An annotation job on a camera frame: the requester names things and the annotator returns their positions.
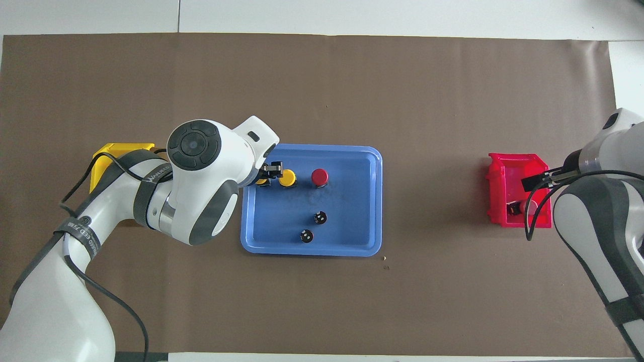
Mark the red plastic storage bin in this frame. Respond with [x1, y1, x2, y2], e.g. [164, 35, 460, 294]
[486, 153, 554, 229]

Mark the blue plastic tray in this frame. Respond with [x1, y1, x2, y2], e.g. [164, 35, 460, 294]
[240, 143, 383, 258]

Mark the brown paper table mat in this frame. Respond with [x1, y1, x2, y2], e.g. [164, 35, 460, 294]
[0, 33, 640, 358]

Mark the yellow plastic storage bin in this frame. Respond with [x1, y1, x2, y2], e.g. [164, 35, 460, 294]
[90, 143, 156, 223]

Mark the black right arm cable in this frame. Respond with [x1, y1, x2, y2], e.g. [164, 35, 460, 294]
[523, 169, 644, 242]

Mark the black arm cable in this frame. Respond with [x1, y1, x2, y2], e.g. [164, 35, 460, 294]
[523, 169, 644, 242]
[59, 147, 174, 362]

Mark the black velcro strap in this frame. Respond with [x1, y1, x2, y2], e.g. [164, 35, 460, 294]
[53, 215, 102, 258]
[605, 296, 644, 328]
[132, 160, 174, 229]

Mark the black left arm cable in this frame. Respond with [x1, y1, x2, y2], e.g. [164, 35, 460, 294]
[59, 147, 174, 362]

